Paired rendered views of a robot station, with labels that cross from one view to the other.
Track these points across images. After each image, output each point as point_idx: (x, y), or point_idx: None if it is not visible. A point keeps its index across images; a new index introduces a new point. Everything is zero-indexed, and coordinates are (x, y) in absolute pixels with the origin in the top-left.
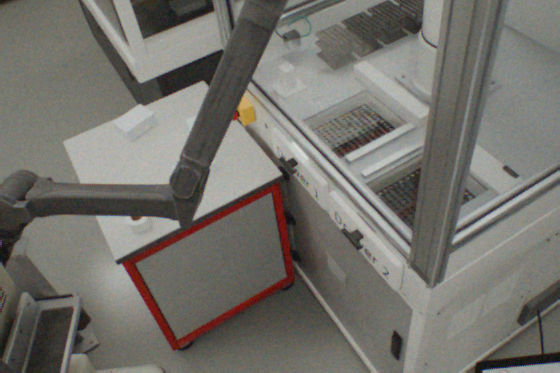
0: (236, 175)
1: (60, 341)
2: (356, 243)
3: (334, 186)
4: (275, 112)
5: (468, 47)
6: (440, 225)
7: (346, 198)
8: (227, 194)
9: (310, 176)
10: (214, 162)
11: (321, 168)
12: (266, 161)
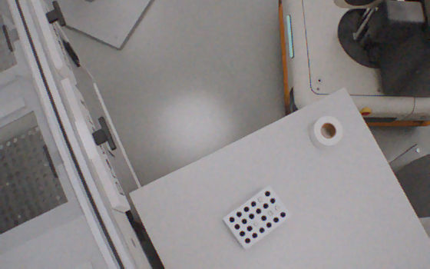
0: (195, 202)
1: None
2: (55, 4)
3: (52, 62)
4: (100, 200)
5: None
6: None
7: (44, 41)
8: (208, 167)
9: (80, 105)
10: (226, 217)
11: (59, 84)
12: (149, 221)
